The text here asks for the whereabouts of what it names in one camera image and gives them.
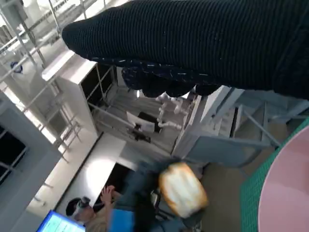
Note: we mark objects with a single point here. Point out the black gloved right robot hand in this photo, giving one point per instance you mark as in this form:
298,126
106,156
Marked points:
193,41

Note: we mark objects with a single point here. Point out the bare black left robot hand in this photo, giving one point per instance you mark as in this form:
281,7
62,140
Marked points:
144,217

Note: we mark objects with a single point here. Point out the long orange toy bread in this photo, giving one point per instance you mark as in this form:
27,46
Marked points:
181,191

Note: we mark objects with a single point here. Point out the pink bowl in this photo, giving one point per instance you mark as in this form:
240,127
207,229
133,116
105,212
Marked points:
289,193

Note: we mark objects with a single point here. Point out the person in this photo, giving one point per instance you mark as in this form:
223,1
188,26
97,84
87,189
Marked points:
96,217

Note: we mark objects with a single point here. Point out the headset on person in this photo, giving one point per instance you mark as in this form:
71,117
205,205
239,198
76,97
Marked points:
82,205

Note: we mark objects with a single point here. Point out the black desk monitor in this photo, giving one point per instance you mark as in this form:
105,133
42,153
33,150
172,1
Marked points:
150,119

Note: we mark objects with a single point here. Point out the blue computer screen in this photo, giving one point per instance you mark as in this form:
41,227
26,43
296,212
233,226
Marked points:
55,224

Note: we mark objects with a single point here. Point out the green cutting mat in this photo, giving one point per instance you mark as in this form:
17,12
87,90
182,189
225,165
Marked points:
251,205

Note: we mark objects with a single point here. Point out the white shelf unit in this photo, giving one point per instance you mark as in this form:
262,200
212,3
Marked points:
72,79

